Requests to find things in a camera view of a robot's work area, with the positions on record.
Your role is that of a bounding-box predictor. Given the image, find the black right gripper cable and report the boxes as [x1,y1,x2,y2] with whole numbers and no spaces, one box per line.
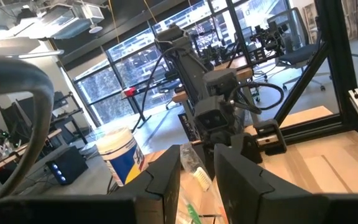
[227,81,285,115]

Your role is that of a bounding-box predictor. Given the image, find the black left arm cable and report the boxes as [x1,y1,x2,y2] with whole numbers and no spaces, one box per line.
[0,52,56,215]

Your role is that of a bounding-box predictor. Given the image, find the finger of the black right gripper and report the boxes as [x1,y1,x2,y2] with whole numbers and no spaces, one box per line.
[231,134,263,164]

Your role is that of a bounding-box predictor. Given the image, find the black shelving unit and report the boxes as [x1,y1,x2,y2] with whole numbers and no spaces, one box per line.
[50,91,90,147]

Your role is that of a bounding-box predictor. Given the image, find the grey blue office chair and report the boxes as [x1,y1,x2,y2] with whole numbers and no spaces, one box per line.
[265,7,332,93]

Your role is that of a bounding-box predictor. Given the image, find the black aluminium table frame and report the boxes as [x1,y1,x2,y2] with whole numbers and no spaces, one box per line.
[273,0,358,147]

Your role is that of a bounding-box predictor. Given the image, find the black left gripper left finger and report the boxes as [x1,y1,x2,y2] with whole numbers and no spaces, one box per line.
[110,144,181,224]

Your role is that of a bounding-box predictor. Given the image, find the grey ceiling air unit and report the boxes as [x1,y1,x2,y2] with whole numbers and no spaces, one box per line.
[47,2,105,40]

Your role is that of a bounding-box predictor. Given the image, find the black robot on desk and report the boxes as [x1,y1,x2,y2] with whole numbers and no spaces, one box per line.
[249,21,290,52]

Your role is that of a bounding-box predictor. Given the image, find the long black right arm cable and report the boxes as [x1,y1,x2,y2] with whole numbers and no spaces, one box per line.
[131,45,188,131]

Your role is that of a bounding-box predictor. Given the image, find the Lysol wipes canister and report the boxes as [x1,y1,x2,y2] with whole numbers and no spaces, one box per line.
[95,126,149,187]

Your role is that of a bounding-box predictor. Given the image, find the black box blue lights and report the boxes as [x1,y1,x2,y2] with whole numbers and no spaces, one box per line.
[44,144,90,186]

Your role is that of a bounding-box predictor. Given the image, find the green toothbrush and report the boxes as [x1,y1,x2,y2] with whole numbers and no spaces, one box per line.
[180,143,214,224]

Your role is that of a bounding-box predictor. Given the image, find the wooden desk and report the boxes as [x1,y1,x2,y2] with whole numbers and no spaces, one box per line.
[172,55,254,104]

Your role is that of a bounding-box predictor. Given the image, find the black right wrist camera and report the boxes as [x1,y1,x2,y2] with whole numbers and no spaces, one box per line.
[193,95,239,134]

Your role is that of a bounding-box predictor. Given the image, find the small red object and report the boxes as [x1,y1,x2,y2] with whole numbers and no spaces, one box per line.
[123,86,137,98]

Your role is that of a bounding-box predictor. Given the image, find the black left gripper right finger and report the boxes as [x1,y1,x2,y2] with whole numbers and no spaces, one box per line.
[213,143,319,224]

